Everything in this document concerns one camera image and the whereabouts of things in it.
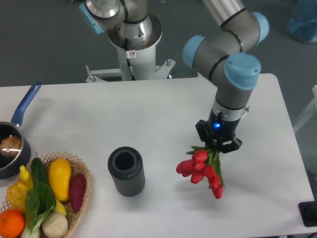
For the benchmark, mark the yellow banana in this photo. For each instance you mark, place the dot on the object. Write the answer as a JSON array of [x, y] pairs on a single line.
[[25, 176]]

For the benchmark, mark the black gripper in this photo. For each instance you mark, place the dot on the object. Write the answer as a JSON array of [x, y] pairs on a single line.
[[221, 130]]

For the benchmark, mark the woven wicker basket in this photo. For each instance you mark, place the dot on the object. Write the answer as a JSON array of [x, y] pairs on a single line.
[[73, 217]]

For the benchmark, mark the green bok choy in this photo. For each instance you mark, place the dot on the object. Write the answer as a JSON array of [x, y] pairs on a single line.
[[39, 202]]

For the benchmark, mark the dark grey ribbed vase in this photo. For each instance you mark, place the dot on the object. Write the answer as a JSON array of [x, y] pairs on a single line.
[[125, 165]]

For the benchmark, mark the orange fruit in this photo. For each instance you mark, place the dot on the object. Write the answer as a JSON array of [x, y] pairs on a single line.
[[12, 223]]

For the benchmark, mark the black device at edge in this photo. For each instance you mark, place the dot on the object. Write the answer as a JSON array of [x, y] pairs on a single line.
[[308, 211]]

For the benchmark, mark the white frame at right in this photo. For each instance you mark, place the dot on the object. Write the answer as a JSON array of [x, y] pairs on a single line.
[[306, 113]]

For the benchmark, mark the beige garlic bulb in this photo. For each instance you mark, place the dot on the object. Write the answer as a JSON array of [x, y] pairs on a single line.
[[55, 225]]

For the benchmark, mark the brown bun in pan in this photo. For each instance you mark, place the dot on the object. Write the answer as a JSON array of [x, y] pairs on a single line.
[[10, 146]]

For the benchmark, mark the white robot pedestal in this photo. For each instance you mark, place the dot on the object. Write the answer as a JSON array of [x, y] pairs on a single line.
[[136, 51]]

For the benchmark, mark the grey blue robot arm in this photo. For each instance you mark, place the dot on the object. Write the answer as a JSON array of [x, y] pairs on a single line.
[[222, 60]]

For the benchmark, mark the purple sweet potato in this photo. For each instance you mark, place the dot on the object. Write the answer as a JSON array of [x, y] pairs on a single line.
[[77, 190]]

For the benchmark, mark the blue handled saucepan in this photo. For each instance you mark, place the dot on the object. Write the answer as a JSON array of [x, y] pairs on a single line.
[[9, 166]]

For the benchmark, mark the yellow mango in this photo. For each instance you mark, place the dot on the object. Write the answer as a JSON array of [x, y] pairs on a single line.
[[59, 178]]

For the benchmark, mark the dark green cucumber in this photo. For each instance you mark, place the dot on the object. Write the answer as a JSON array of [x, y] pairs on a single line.
[[38, 172]]

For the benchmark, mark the blue translucent container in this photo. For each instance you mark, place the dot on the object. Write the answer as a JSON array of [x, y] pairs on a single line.
[[302, 24]]

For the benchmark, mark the yellow bell pepper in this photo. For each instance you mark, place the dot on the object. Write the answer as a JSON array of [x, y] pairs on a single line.
[[16, 195]]

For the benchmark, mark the red tulip bouquet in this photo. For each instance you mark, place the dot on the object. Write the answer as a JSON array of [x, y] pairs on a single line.
[[204, 163]]

